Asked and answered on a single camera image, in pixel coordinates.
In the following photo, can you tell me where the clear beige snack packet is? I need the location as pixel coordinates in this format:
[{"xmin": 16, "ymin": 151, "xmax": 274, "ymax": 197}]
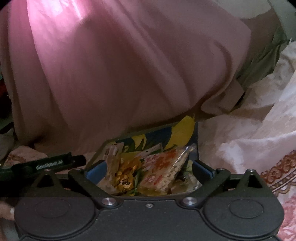
[{"xmin": 98, "ymin": 144, "xmax": 123, "ymax": 187}]

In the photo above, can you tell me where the grey cardboard box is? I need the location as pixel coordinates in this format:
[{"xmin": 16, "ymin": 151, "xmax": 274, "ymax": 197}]
[{"xmin": 85, "ymin": 115, "xmax": 202, "ymax": 198}]

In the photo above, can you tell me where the person's left hand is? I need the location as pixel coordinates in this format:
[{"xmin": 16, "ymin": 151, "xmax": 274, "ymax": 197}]
[{"xmin": 0, "ymin": 200, "xmax": 16, "ymax": 221}]

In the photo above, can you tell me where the green cloth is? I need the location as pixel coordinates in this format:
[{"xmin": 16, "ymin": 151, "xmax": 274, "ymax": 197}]
[{"xmin": 235, "ymin": 30, "xmax": 290, "ymax": 93}]

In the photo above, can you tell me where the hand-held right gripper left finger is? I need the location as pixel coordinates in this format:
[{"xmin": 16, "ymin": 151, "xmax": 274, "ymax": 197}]
[{"xmin": 30, "ymin": 160, "xmax": 117, "ymax": 208}]

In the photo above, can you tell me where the clear orange-print snack packet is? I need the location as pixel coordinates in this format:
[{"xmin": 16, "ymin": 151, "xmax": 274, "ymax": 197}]
[{"xmin": 138, "ymin": 148, "xmax": 186, "ymax": 193}]

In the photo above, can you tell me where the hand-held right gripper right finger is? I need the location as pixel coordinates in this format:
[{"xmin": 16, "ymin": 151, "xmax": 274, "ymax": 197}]
[{"xmin": 180, "ymin": 160, "xmax": 273, "ymax": 207}]

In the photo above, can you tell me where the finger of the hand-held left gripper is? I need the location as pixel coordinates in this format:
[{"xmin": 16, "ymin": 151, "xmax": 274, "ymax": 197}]
[{"xmin": 69, "ymin": 155, "xmax": 87, "ymax": 168}]

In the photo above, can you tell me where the pink pillow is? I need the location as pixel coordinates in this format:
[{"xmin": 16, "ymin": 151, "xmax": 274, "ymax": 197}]
[{"xmin": 0, "ymin": 0, "xmax": 253, "ymax": 150}]

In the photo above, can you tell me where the gold snack packet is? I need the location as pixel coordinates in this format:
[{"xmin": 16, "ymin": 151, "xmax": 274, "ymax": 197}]
[{"xmin": 115, "ymin": 159, "xmax": 139, "ymax": 193}]

